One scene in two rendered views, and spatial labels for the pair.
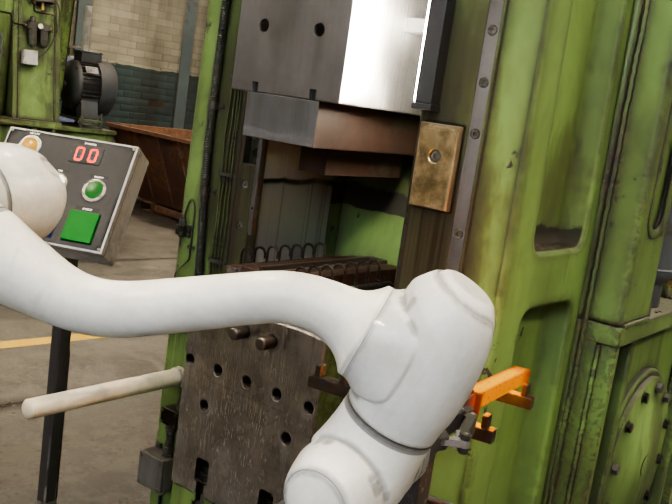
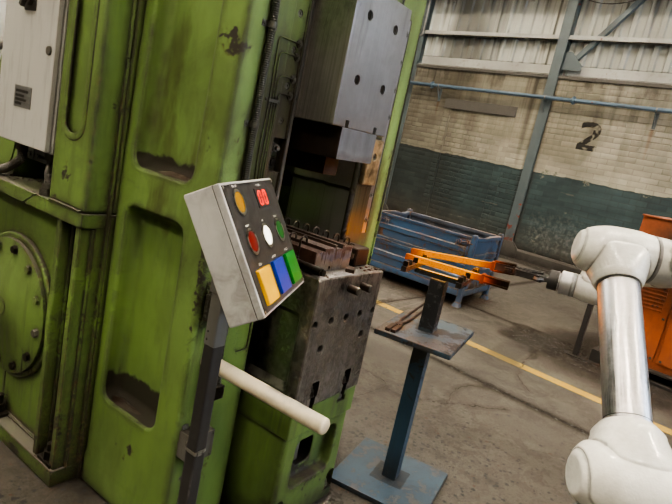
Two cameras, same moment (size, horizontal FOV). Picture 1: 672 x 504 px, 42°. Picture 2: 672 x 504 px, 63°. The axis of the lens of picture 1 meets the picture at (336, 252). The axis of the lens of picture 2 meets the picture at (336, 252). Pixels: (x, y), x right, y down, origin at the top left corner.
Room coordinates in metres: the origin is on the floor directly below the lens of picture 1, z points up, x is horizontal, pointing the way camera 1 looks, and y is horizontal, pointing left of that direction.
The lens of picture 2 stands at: (1.92, 1.90, 1.33)
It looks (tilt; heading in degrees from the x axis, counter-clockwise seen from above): 11 degrees down; 267
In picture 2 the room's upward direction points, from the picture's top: 12 degrees clockwise
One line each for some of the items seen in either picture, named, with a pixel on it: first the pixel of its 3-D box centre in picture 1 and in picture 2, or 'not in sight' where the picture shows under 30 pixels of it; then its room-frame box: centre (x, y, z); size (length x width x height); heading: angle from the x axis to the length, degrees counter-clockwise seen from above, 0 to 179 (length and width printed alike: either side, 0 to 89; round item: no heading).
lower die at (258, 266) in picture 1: (317, 278); (285, 240); (2.00, 0.03, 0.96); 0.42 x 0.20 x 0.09; 144
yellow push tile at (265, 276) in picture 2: not in sight; (266, 285); (1.99, 0.78, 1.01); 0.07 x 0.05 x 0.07; 79
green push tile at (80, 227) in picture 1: (81, 227); (291, 266); (1.95, 0.59, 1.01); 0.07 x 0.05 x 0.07; 79
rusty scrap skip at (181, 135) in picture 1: (198, 177); not in sight; (8.93, 1.52, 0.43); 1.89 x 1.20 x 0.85; 47
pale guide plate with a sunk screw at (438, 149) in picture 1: (435, 166); (371, 162); (1.75, -0.17, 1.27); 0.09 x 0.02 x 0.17; 54
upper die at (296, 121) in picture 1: (339, 125); (305, 135); (2.00, 0.03, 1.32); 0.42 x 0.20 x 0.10; 144
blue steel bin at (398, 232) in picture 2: not in sight; (431, 253); (0.62, -3.84, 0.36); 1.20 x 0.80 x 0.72; 142
